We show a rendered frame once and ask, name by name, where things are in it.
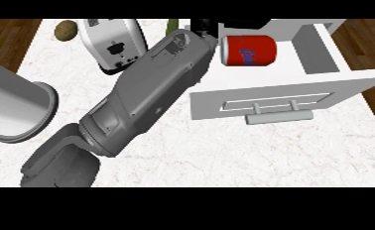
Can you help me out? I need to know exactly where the white toaster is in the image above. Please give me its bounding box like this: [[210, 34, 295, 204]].
[[78, 19, 149, 76]]

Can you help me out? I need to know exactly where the grey cylindrical pot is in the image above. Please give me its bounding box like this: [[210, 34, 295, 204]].
[[0, 64, 61, 145]]

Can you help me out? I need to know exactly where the green vegetable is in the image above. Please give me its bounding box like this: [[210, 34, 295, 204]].
[[165, 19, 182, 38]]

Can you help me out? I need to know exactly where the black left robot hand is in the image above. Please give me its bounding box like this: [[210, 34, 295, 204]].
[[189, 19, 272, 40]]

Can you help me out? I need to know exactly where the white drawer front with handle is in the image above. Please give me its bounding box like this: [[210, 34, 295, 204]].
[[189, 77, 375, 126]]

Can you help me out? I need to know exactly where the white open drawer box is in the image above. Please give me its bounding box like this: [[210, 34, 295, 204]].
[[196, 19, 354, 93]]

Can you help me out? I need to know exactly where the brown potato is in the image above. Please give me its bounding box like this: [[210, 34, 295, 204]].
[[53, 20, 81, 43]]

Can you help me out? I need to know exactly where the red soda can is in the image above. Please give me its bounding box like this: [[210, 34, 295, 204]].
[[220, 35, 279, 67]]

